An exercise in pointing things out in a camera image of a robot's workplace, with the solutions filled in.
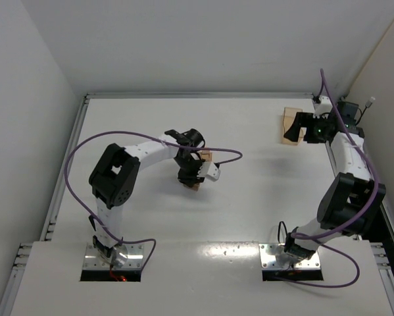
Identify clear amber plastic box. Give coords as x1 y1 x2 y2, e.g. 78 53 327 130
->
280 106 308 145

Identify grooved wood block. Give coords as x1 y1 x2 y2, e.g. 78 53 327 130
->
184 183 200 192

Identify small wood cube block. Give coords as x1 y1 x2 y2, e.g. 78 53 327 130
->
199 151 212 161

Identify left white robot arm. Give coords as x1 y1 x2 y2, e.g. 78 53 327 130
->
89 128 206 261

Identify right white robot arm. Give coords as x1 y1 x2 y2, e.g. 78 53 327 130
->
283 101 386 260

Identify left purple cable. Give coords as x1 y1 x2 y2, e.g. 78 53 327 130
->
64 131 243 271

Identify purple cable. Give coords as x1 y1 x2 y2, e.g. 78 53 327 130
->
274 68 381 289
64 131 243 271

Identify black wall cable with plug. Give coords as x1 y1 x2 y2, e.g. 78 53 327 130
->
357 96 376 126

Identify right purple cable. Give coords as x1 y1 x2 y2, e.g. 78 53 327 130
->
274 68 381 289

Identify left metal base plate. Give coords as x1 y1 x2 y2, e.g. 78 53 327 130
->
82 244 143 271

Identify metal base plate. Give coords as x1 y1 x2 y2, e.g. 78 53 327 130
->
259 243 321 272
82 244 143 271

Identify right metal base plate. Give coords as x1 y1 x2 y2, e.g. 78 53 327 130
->
259 243 321 272

